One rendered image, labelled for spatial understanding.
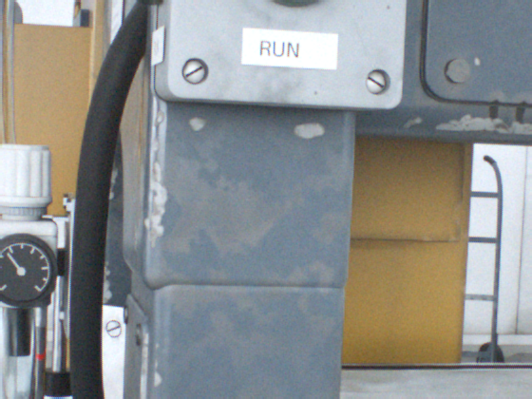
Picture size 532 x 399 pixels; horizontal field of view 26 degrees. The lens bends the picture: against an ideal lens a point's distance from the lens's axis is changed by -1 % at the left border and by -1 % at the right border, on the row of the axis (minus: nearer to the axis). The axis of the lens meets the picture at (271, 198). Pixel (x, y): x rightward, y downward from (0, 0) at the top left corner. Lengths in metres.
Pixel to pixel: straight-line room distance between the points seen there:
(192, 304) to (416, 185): 0.30
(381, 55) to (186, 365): 0.13
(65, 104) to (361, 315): 0.24
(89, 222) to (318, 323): 0.09
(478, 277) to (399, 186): 5.40
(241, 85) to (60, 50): 0.43
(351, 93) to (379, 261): 0.37
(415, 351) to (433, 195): 0.11
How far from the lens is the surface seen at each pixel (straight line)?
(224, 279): 0.41
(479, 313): 6.11
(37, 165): 0.61
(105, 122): 0.42
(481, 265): 6.08
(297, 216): 0.41
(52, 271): 0.60
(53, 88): 0.78
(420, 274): 0.74
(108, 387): 0.61
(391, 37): 0.37
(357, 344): 0.74
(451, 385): 0.62
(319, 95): 0.37
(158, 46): 0.38
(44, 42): 0.78
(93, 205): 0.42
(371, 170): 0.68
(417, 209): 0.69
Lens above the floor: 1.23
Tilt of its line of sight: 3 degrees down
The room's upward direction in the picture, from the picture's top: 3 degrees clockwise
